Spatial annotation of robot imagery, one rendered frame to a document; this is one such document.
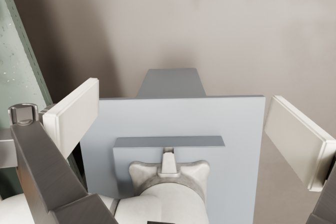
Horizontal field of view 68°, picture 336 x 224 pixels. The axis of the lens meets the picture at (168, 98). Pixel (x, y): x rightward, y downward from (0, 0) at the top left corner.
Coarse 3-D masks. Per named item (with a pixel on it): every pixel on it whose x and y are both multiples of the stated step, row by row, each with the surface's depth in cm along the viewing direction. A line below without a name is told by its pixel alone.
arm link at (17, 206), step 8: (8, 200) 42; (16, 200) 41; (24, 200) 41; (104, 200) 44; (112, 200) 45; (0, 208) 40; (8, 208) 40; (16, 208) 39; (24, 208) 40; (112, 208) 42; (0, 216) 39; (8, 216) 38; (16, 216) 38; (24, 216) 38
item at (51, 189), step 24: (24, 120) 11; (24, 144) 10; (48, 144) 10; (24, 168) 9; (48, 168) 9; (24, 192) 10; (48, 192) 7; (72, 192) 8; (48, 216) 7; (72, 216) 6; (96, 216) 6
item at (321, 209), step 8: (328, 176) 10; (328, 184) 9; (328, 192) 9; (320, 200) 8; (328, 200) 8; (320, 208) 8; (328, 208) 8; (312, 216) 7; (320, 216) 8; (328, 216) 8
